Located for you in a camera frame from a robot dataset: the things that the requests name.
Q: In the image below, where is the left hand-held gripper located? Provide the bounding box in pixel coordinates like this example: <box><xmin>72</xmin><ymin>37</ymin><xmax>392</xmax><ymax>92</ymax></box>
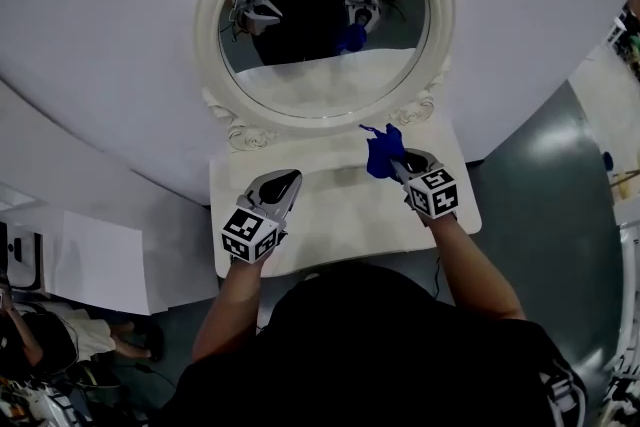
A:
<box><xmin>221</xmin><ymin>168</ymin><xmax>304</xmax><ymax>265</ymax></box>

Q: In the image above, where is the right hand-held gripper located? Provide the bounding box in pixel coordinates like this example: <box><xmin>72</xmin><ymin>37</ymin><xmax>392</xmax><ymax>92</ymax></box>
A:
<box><xmin>388</xmin><ymin>148</ymin><xmax>460</xmax><ymax>220</ymax></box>

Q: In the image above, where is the blue cloth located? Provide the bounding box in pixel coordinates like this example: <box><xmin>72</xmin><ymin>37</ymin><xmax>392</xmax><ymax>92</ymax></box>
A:
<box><xmin>358</xmin><ymin>122</ymin><xmax>406</xmax><ymax>181</ymax></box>

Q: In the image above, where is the person's right forearm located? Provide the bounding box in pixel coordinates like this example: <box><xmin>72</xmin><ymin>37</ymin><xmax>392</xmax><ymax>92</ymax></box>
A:
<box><xmin>424</xmin><ymin>212</ymin><xmax>526</xmax><ymax>321</ymax></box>

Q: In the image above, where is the person's left forearm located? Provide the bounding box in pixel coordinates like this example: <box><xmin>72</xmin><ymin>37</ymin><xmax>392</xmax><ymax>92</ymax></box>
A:
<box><xmin>191</xmin><ymin>257</ymin><xmax>269</xmax><ymax>364</ymax></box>

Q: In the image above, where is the white dressing table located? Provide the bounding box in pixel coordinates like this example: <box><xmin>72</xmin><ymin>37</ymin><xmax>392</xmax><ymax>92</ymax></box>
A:
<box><xmin>208</xmin><ymin>119</ymin><xmax>483</xmax><ymax>279</ymax></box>

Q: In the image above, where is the white ornate oval mirror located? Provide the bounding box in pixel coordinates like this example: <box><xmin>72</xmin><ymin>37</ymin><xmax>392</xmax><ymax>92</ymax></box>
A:
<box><xmin>193</xmin><ymin>0</ymin><xmax>456</xmax><ymax>152</ymax></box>

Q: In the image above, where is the white cabinet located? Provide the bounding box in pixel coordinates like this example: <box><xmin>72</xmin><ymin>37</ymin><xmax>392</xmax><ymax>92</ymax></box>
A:
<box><xmin>52</xmin><ymin>209</ymin><xmax>151</xmax><ymax>316</ymax></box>

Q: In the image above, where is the person's black shirt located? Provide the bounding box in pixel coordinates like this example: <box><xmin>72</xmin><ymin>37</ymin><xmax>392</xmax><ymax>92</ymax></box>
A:
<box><xmin>164</xmin><ymin>262</ymin><xmax>589</xmax><ymax>427</ymax></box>

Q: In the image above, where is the white machine with black trim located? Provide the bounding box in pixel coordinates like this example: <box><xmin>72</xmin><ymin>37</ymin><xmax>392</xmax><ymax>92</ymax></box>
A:
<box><xmin>0</xmin><ymin>219</ymin><xmax>44</xmax><ymax>291</ymax></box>

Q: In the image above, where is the black floor cable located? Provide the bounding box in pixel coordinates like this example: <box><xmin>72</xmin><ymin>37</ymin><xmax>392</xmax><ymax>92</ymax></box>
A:
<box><xmin>134</xmin><ymin>362</ymin><xmax>176</xmax><ymax>389</ymax></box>

